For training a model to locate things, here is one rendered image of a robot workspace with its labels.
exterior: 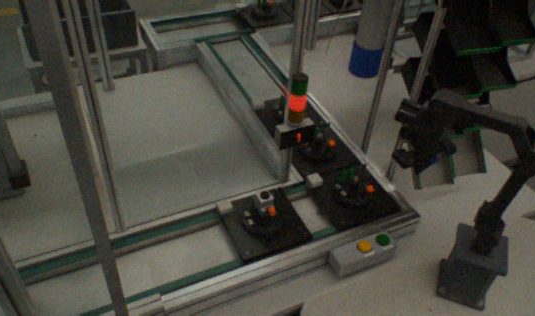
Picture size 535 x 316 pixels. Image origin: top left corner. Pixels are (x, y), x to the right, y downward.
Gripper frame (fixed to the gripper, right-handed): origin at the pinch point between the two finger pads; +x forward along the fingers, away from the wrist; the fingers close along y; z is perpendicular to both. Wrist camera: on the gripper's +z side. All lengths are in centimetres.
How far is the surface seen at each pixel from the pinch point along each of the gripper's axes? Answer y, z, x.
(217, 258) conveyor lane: 57, 15, 34
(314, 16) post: -38, 128, 20
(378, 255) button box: 10.1, -5.2, 31.1
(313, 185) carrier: 16.6, 26.8, 27.3
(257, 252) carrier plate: 46, 9, 28
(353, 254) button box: 18.2, -2.7, 29.5
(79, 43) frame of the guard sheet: 82, 34, -36
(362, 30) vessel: -48, 99, 15
